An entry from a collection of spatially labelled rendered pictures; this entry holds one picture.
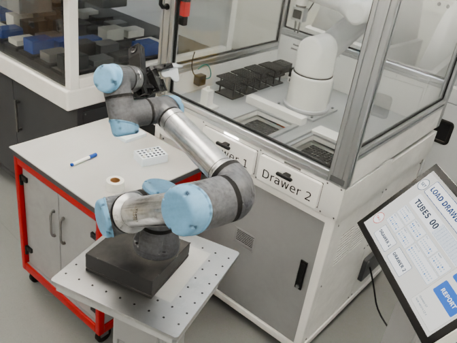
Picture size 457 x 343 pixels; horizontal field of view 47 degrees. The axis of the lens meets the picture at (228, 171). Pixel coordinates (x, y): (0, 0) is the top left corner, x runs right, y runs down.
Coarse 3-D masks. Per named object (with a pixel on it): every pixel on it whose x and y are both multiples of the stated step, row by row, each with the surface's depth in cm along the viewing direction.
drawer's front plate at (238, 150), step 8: (208, 128) 228; (208, 136) 229; (216, 136) 226; (224, 136) 223; (216, 144) 227; (232, 144) 221; (240, 144) 218; (232, 152) 223; (240, 152) 220; (248, 152) 217; (256, 152) 215; (240, 160) 221; (248, 160) 218; (248, 168) 219
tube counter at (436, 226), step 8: (432, 224) 150; (440, 224) 148; (432, 232) 149; (440, 232) 147; (448, 232) 145; (440, 240) 145; (448, 240) 143; (456, 240) 141; (448, 248) 141; (456, 248) 140; (448, 256) 140; (456, 256) 138; (456, 264) 137
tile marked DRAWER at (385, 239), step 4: (380, 228) 164; (384, 228) 162; (376, 232) 164; (380, 232) 163; (384, 232) 161; (388, 232) 160; (376, 236) 163; (380, 236) 162; (384, 236) 160; (388, 236) 159; (392, 236) 158; (380, 240) 160; (384, 240) 159; (388, 240) 158; (392, 240) 157; (380, 244) 159; (384, 244) 158; (388, 244) 157; (392, 244) 156; (384, 248) 157; (388, 248) 156
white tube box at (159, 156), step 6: (138, 150) 230; (144, 150) 230; (150, 150) 231; (156, 150) 233; (162, 150) 232; (138, 156) 226; (150, 156) 227; (156, 156) 228; (162, 156) 229; (138, 162) 228; (144, 162) 225; (150, 162) 227; (156, 162) 229; (162, 162) 230
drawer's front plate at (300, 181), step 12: (264, 156) 212; (264, 168) 214; (276, 168) 210; (288, 168) 206; (264, 180) 216; (300, 180) 204; (312, 180) 200; (288, 192) 209; (300, 192) 206; (312, 192) 202; (312, 204) 203
